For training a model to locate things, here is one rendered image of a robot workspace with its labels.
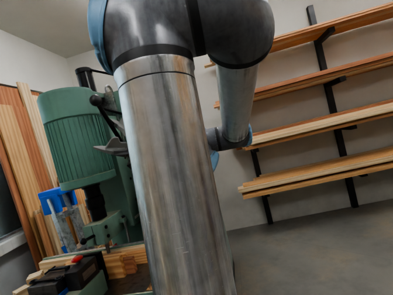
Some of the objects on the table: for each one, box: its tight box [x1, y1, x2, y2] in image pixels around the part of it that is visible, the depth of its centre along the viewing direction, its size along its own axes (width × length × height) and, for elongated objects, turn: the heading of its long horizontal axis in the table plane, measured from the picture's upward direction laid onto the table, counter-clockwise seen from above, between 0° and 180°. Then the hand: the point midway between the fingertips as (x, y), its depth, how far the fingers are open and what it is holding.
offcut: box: [12, 284, 29, 295], centre depth 77 cm, size 4×3×4 cm
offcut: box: [26, 270, 44, 286], centre depth 85 cm, size 4×4×4 cm
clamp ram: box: [74, 251, 109, 281], centre depth 73 cm, size 9×8×9 cm
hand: (101, 133), depth 75 cm, fingers open, 14 cm apart
